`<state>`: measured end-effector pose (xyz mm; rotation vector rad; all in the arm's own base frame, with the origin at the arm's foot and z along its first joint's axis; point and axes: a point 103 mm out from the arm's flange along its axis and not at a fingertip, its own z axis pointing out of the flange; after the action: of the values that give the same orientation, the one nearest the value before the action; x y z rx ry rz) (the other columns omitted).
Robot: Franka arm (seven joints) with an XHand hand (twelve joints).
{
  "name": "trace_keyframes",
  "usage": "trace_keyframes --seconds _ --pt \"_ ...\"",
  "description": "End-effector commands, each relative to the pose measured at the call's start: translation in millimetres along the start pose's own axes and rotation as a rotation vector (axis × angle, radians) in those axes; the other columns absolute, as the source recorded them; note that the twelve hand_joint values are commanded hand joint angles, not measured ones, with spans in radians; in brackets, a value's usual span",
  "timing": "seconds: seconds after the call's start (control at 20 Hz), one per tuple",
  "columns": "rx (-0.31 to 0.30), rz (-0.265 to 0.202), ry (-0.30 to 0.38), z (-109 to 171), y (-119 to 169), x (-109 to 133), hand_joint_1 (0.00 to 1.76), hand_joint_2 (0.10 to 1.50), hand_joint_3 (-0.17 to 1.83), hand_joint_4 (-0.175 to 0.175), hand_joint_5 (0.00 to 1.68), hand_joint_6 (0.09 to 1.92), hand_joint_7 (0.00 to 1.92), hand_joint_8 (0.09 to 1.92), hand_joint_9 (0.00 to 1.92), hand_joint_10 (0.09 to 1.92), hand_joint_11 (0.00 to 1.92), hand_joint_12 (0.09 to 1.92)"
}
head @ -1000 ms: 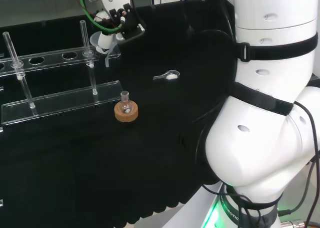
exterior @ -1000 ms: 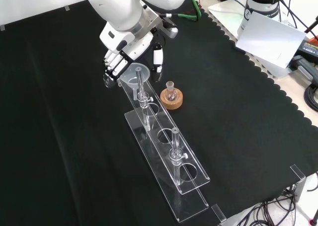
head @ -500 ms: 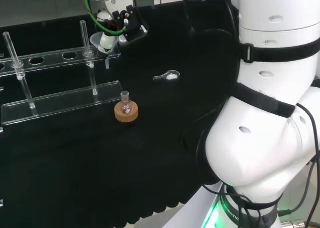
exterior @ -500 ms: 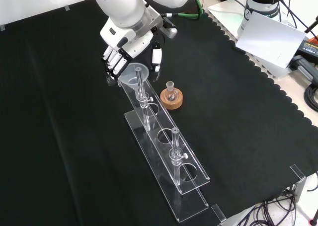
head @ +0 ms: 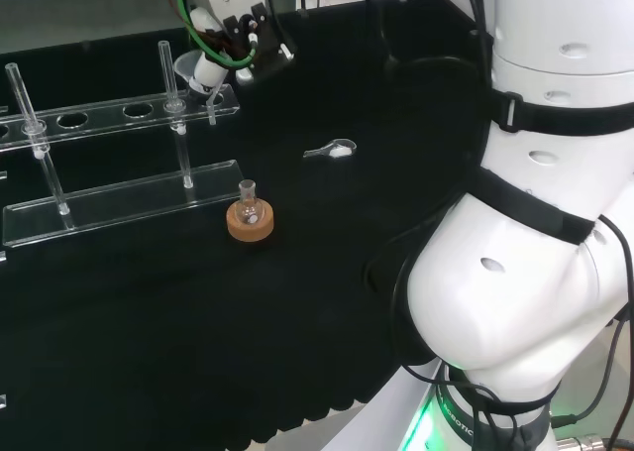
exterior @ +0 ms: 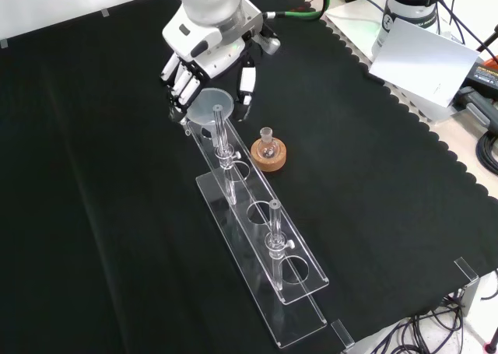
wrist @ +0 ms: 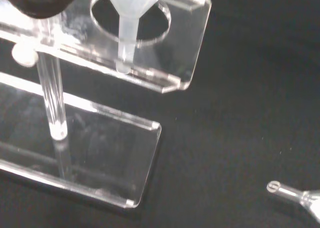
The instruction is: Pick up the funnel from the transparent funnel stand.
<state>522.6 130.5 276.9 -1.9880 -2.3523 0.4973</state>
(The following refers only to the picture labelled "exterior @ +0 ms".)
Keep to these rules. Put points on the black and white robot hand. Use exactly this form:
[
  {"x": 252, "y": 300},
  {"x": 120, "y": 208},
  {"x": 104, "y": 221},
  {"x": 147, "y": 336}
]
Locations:
[{"x": 206, "y": 46}]

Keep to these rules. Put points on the translucent plastic funnel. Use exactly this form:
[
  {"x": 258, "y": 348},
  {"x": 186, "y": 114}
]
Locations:
[{"x": 206, "y": 105}]

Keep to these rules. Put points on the small glass weighing funnel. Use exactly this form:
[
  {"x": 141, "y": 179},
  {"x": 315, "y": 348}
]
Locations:
[{"x": 187, "y": 130}]

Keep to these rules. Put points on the clear acrylic funnel stand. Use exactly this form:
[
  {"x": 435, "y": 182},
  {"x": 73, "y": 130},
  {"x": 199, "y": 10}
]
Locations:
[{"x": 268, "y": 229}]

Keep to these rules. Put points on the grey tape piece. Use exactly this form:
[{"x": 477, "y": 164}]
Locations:
[
  {"x": 3, "y": 43},
  {"x": 105, "y": 12}
]

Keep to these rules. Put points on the small round-bottom glass flask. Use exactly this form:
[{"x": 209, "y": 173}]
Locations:
[{"x": 267, "y": 148}]

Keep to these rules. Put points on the pale base board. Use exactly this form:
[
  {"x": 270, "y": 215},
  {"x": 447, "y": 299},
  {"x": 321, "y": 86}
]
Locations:
[{"x": 350, "y": 23}]

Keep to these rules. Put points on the black bench cloth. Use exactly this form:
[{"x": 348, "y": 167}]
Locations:
[{"x": 116, "y": 175}]

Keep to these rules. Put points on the white card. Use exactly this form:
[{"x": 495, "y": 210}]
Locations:
[{"x": 420, "y": 62}]

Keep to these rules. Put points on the black tripod leg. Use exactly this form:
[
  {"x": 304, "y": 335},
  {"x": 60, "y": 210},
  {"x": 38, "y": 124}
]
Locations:
[{"x": 488, "y": 39}]

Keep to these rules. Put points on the clear cloth clip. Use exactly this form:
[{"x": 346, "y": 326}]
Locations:
[
  {"x": 467, "y": 270},
  {"x": 342, "y": 332}
]

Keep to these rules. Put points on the grey metal bracket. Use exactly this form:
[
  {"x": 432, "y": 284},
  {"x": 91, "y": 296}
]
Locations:
[{"x": 470, "y": 299}]

